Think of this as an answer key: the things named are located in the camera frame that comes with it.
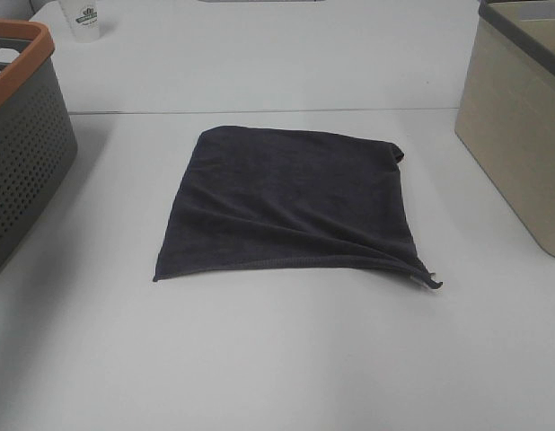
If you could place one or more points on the beige bin grey rim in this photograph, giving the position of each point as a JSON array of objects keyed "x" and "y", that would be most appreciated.
[{"x": 507, "y": 111}]

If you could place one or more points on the grey perforated basket orange rim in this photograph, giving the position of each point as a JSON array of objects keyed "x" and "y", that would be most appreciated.
[{"x": 37, "y": 141}]

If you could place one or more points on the dark grey towel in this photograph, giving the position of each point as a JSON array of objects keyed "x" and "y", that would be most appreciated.
[{"x": 262, "y": 198}]

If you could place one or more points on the white paper cup green logo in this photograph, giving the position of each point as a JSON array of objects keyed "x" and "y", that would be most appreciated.
[{"x": 82, "y": 19}]

